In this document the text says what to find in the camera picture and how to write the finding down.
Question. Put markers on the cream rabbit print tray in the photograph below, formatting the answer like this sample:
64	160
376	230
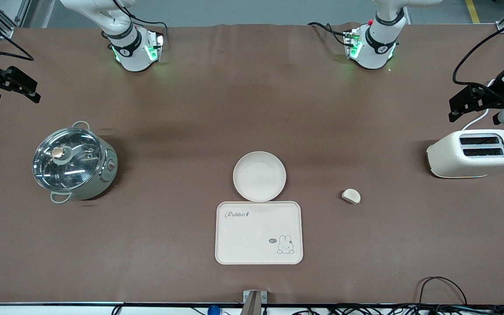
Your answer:
252	238

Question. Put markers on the blue round knob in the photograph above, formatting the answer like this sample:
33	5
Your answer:
213	310

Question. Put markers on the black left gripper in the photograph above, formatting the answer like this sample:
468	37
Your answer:
491	98

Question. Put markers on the cream two-slot toaster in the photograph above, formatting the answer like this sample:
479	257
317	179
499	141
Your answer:
457	159

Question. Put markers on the brown table mat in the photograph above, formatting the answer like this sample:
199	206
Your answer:
252	109

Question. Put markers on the grey metal bracket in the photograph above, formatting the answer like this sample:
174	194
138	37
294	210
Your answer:
254	299

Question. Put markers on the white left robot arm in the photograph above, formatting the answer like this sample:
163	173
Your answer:
376	48

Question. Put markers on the round cream plate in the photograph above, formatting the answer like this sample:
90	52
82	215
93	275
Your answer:
259	176

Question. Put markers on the glass pot lid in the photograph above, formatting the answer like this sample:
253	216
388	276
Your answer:
70	162

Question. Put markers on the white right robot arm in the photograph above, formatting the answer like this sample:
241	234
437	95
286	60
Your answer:
131	52

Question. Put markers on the steel electric cooking pot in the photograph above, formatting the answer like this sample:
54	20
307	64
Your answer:
105	175

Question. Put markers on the small white bun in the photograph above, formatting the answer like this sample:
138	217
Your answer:
351	196

